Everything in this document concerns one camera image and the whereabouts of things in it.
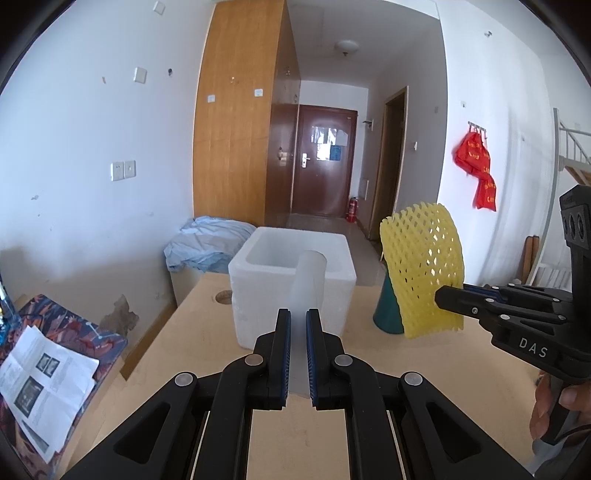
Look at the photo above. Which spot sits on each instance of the white metal bunk bed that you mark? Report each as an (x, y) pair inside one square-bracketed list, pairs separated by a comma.
[(577, 147)]

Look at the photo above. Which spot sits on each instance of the double white wall socket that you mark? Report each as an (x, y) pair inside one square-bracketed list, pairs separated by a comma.
[(123, 170)]

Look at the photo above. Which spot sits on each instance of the white paper leaflet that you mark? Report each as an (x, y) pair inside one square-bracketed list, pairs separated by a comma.
[(51, 369)]

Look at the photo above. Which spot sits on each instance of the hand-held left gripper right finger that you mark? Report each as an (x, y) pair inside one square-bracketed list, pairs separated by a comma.
[(311, 360)]

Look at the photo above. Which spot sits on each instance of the white foam box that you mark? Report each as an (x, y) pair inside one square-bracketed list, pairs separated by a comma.
[(258, 295)]

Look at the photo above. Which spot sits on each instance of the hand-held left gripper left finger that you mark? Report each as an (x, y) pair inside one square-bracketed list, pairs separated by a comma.
[(285, 355)]

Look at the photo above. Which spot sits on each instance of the yellow foam net sleeve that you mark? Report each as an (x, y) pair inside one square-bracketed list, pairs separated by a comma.
[(415, 258)]

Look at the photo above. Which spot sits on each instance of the person's right hand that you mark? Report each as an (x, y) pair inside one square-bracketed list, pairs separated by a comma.
[(542, 406)]

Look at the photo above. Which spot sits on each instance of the teal metal canister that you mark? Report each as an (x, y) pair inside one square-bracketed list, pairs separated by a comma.
[(388, 314)]

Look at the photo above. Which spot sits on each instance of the round ceiling lamp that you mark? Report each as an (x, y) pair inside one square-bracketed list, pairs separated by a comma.
[(347, 46)]

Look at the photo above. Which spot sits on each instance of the dark brown door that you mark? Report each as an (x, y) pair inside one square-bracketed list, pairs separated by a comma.
[(323, 184)]

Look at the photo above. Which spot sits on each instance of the white wall panel box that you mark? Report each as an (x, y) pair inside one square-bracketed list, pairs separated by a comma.
[(363, 189)]

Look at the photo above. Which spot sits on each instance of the metal wall hook rack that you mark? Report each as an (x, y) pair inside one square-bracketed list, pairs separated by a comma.
[(478, 127)]

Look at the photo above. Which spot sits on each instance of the wooden wardrobe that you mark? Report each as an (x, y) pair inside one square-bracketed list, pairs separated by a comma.
[(231, 138)]

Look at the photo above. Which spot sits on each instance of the wooden door frame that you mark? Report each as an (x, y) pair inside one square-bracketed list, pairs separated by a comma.
[(401, 161)]

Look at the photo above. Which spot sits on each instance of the red fire extinguisher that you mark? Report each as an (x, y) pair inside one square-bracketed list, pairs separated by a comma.
[(352, 210)]

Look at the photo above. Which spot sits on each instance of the red plastic bag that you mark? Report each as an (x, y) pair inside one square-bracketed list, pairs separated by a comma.
[(471, 154), (485, 194)]

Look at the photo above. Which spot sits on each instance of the leaning wooden boards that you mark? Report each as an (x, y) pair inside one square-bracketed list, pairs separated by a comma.
[(532, 258)]

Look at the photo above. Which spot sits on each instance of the translucent white plastic tube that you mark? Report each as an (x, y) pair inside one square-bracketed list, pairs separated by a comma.
[(307, 286)]

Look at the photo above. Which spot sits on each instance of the light blue cloth heap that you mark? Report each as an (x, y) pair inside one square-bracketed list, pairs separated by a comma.
[(207, 240)]

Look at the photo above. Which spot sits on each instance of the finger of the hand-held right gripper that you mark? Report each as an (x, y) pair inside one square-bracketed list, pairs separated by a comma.
[(508, 314), (480, 288)]

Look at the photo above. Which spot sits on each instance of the printed dark tablecloth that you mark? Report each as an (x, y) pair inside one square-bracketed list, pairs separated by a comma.
[(83, 332)]

